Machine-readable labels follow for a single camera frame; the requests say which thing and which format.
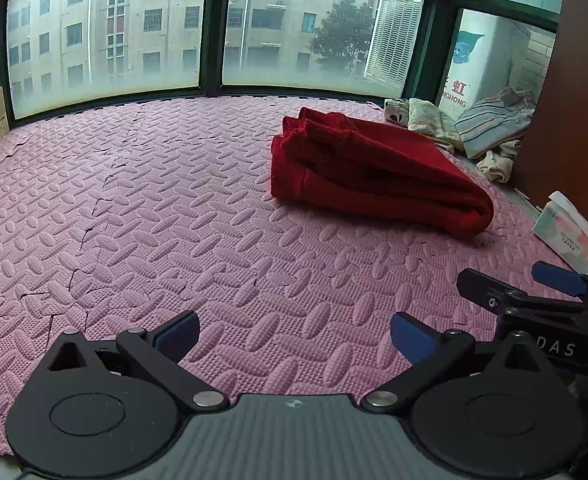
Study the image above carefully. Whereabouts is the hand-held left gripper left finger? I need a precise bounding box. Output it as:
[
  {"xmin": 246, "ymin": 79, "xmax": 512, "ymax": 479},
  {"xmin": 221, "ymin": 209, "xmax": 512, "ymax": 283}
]
[{"xmin": 46, "ymin": 310, "xmax": 231, "ymax": 414}]

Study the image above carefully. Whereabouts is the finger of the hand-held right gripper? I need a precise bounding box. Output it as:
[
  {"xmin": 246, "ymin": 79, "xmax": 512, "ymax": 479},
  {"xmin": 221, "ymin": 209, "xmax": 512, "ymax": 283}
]
[
  {"xmin": 531, "ymin": 261, "xmax": 588, "ymax": 299},
  {"xmin": 458, "ymin": 268, "xmax": 529, "ymax": 317}
]

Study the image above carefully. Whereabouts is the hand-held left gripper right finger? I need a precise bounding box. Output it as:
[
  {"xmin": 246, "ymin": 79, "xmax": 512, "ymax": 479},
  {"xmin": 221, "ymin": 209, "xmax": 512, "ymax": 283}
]
[{"xmin": 359, "ymin": 311, "xmax": 544, "ymax": 416}]

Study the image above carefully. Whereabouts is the white tissue pack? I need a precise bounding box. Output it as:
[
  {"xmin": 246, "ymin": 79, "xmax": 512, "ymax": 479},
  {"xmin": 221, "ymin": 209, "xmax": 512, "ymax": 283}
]
[{"xmin": 532, "ymin": 191, "xmax": 588, "ymax": 276}]

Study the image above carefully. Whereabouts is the pink foam floor mat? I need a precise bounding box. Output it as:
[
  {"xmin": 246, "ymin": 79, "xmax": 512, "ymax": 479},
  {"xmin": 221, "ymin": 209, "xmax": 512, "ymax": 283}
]
[{"xmin": 0, "ymin": 96, "xmax": 588, "ymax": 461}]

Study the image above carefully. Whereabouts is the striped cloth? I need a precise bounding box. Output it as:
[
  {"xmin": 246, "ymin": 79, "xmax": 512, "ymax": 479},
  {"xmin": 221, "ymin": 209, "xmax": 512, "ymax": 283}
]
[{"xmin": 454, "ymin": 86, "xmax": 535, "ymax": 160}]

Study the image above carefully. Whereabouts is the floral cloth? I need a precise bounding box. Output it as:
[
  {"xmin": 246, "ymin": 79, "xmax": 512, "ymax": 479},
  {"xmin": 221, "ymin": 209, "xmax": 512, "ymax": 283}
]
[{"xmin": 408, "ymin": 98, "xmax": 467, "ymax": 153}]

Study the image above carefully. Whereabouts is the brown wooden cabinet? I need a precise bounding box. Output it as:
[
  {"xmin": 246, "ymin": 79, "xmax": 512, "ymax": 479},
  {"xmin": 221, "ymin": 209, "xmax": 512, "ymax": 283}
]
[{"xmin": 511, "ymin": 0, "xmax": 588, "ymax": 281}]

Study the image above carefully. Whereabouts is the white dotted cloth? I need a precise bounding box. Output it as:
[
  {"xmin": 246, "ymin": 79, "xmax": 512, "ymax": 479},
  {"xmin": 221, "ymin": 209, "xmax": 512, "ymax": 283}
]
[{"xmin": 385, "ymin": 98, "xmax": 411, "ymax": 123}]

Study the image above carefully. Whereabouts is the white printed box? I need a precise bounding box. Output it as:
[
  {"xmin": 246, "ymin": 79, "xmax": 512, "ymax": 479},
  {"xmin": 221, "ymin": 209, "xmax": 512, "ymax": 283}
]
[{"xmin": 439, "ymin": 30, "xmax": 485, "ymax": 108}]

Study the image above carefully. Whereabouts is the white louvred air conditioner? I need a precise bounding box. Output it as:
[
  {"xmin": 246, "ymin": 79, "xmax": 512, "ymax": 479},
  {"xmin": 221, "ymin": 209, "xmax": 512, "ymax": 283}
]
[{"xmin": 364, "ymin": 0, "xmax": 425, "ymax": 83}]

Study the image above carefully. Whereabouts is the green tree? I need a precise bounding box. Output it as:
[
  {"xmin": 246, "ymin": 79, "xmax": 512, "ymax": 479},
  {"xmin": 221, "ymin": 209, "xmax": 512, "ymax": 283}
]
[{"xmin": 310, "ymin": 0, "xmax": 377, "ymax": 68}]

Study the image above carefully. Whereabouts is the green framed window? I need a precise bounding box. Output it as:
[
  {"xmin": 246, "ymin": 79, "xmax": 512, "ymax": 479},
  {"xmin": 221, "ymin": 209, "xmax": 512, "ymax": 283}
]
[{"xmin": 0, "ymin": 0, "xmax": 564, "ymax": 126}]

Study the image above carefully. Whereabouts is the apartment building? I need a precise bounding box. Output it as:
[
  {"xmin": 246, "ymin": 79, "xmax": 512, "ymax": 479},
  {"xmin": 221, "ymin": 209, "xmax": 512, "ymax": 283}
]
[{"xmin": 6, "ymin": 0, "xmax": 375, "ymax": 96}]

